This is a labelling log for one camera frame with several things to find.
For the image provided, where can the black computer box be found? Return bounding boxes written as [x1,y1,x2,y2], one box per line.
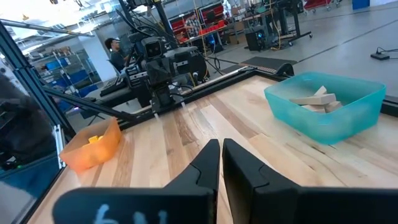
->
[244,27,265,52]

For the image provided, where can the blue bin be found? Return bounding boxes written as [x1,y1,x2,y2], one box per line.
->
[351,0,371,10]

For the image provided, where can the black diagonal brace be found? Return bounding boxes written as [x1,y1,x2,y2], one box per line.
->
[42,85,139,123]

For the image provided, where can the long natural wood block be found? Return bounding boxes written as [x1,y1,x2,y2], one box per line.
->
[289,93,338,106]

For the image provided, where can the teal plastic bin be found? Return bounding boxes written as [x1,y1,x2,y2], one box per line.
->
[263,72,387,146]

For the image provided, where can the black bulky object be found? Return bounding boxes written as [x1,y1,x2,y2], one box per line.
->
[0,73,58,170]

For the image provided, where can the black power adapter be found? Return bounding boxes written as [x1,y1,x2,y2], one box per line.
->
[369,52,391,61]

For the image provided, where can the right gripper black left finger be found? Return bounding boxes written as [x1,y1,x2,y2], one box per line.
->
[51,138,221,224]

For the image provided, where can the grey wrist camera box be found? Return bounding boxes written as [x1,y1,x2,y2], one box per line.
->
[141,36,167,60]

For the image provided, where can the black wheeled stand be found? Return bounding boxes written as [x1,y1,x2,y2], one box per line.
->
[264,0,313,47]

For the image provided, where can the metal frame strut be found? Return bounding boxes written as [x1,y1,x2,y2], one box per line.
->
[0,21,77,170]

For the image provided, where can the shelf with red bins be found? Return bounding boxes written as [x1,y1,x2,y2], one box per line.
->
[169,2,228,37]

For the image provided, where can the black gantry post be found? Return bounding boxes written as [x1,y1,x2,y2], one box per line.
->
[118,0,180,50]

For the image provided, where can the orange plastic bin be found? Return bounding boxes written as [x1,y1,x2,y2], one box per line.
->
[58,117,123,174]

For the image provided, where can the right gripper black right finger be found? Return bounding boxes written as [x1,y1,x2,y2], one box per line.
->
[221,138,398,224]

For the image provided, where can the black keyboard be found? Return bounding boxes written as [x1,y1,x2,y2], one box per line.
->
[99,75,129,98]

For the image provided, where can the grey overhead pipe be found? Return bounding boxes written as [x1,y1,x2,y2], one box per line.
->
[0,18,96,38]

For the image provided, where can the black table frame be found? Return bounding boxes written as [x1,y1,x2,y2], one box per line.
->
[118,63,398,131]

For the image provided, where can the red cart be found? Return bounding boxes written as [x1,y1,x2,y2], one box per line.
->
[303,0,341,12]

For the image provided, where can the person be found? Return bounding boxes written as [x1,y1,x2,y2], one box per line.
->
[185,14,203,38]
[104,37,130,74]

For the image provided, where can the shelf with blue bins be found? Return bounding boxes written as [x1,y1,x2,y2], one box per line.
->
[30,46,103,103]

